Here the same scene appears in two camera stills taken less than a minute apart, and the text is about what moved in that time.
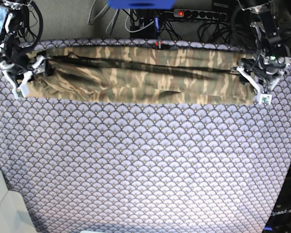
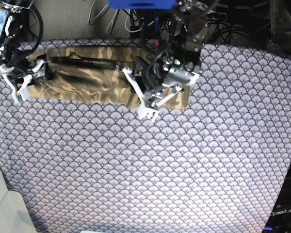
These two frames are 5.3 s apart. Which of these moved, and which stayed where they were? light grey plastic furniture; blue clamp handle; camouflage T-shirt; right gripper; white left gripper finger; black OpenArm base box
Moved: white left gripper finger; camouflage T-shirt
Stayed: light grey plastic furniture; blue clamp handle; black OpenArm base box; right gripper
